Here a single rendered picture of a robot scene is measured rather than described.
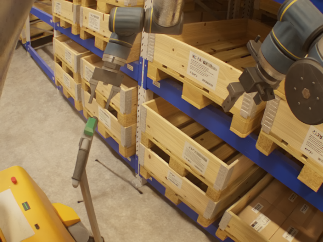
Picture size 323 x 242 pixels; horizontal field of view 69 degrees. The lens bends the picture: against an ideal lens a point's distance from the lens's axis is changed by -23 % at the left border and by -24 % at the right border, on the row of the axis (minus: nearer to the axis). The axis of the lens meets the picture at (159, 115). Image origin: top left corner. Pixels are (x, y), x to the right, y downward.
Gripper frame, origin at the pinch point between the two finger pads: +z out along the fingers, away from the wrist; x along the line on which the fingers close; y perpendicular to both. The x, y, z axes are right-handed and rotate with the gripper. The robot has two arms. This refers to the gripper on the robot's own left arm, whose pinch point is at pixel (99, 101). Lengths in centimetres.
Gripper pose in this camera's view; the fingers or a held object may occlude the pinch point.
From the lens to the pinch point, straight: 123.7
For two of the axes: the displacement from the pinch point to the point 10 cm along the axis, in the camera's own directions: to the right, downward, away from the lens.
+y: -1.3, -1.2, 9.8
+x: -9.4, -3.1, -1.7
